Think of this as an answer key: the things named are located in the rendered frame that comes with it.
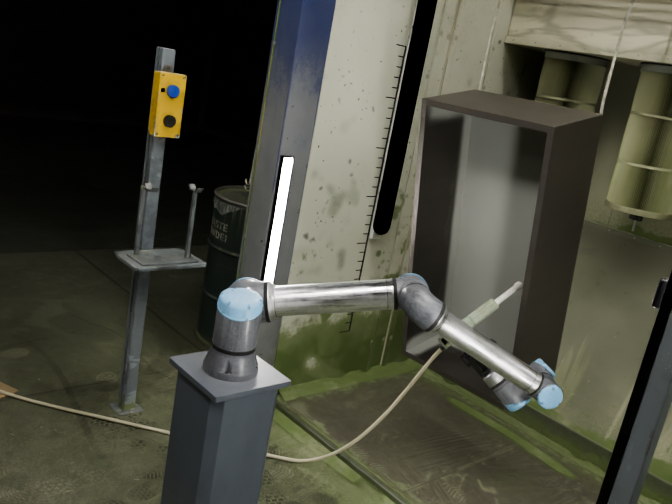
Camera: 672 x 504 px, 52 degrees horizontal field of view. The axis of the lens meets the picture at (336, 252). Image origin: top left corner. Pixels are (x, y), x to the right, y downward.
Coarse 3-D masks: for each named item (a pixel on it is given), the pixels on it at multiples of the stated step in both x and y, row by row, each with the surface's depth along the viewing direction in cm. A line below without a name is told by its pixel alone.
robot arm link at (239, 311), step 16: (240, 288) 238; (224, 304) 227; (240, 304) 227; (256, 304) 229; (224, 320) 227; (240, 320) 226; (256, 320) 230; (224, 336) 229; (240, 336) 228; (256, 336) 234
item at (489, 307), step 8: (512, 288) 279; (520, 288) 281; (504, 296) 275; (488, 304) 269; (496, 304) 271; (472, 312) 265; (480, 312) 266; (488, 312) 267; (464, 320) 261; (472, 320) 263; (480, 320) 264; (440, 336) 257; (448, 344) 255
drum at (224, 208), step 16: (224, 208) 385; (240, 208) 379; (224, 224) 386; (240, 224) 381; (208, 240) 402; (224, 240) 387; (240, 240) 383; (208, 256) 402; (224, 256) 389; (208, 272) 401; (224, 272) 391; (208, 288) 401; (224, 288) 392; (208, 304) 402; (208, 320) 403; (208, 336) 404
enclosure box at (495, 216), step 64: (448, 128) 297; (512, 128) 292; (576, 128) 250; (448, 192) 312; (512, 192) 300; (576, 192) 266; (448, 256) 328; (512, 256) 309; (576, 256) 285; (512, 320) 318
